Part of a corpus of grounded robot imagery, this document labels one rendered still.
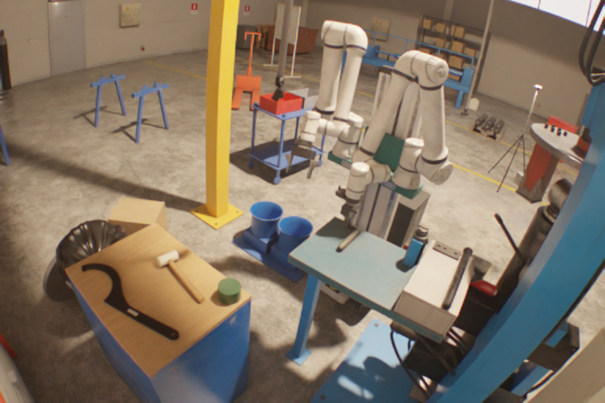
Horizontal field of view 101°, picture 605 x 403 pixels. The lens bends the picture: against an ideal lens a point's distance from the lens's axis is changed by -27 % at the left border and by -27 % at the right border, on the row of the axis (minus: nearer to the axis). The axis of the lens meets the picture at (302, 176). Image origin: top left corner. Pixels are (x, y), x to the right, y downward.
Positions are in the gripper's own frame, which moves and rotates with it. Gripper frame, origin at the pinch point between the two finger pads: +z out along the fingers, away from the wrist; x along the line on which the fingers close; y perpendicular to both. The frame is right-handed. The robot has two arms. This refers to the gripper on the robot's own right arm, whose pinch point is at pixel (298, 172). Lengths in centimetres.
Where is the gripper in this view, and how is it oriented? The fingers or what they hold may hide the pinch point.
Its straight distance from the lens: 187.3
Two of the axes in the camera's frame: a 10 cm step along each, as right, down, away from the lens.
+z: -2.4, 9.7, 0.8
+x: -8.5, -2.5, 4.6
